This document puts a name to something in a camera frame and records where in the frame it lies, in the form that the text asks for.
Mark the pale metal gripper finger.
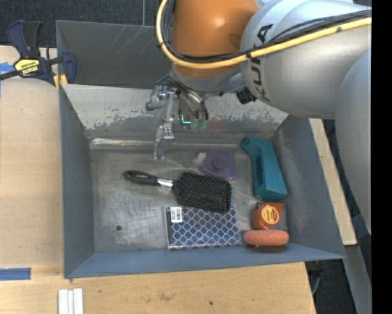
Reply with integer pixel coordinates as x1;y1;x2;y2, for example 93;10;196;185
153;126;166;161
161;124;176;161

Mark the purple flat plastic piece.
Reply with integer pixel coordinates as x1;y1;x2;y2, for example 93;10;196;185
196;148;241;181

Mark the black hairbrush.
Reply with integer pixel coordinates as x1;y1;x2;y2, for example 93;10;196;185
122;169;234;214

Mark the grey metal bin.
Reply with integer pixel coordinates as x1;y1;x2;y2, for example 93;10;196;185
54;20;347;279

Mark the blue patterned packet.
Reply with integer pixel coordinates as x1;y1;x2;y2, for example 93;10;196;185
164;203;243;251

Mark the teal plastic tool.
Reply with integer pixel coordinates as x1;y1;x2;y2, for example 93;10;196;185
240;137;289;203

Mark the orange tape measure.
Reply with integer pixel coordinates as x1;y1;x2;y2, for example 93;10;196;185
251;201;287;232

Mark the orange round scouring pad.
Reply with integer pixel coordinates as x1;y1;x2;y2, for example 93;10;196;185
242;228;291;249

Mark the black cylinder on white bracket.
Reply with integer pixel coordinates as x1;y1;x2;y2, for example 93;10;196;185
236;86;258;105

